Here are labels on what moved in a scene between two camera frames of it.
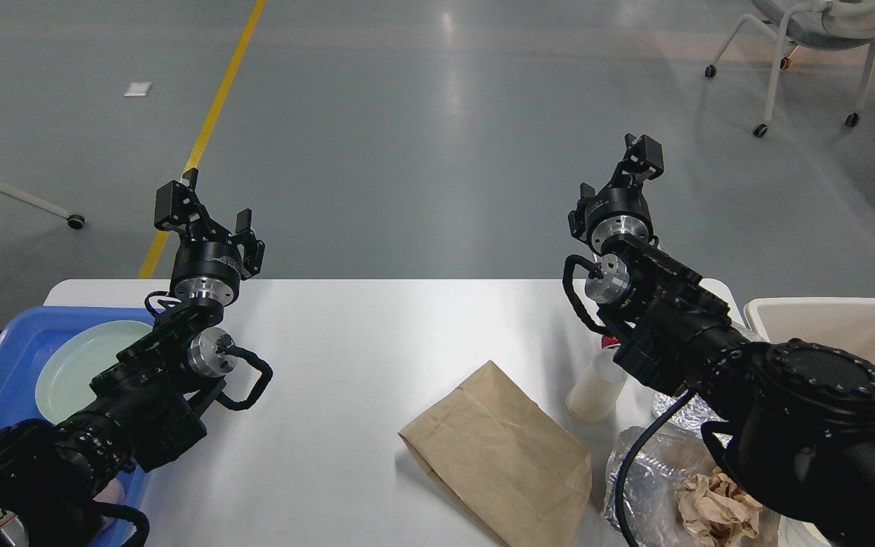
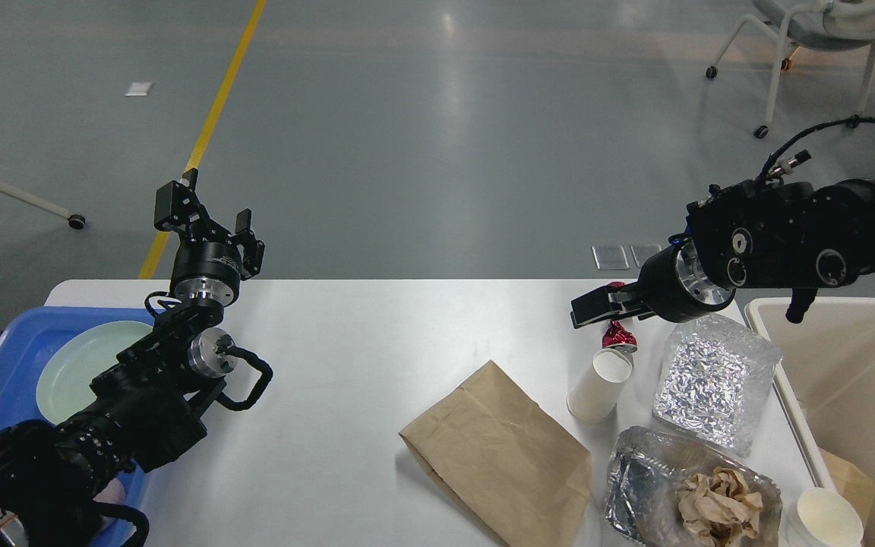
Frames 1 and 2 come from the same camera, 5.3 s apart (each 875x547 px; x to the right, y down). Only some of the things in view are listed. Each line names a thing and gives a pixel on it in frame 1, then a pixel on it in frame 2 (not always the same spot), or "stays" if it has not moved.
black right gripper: x=624 y=210 to x=672 y=287
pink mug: x=114 y=491 stays
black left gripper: x=205 y=271 stays
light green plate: x=63 y=381 stays
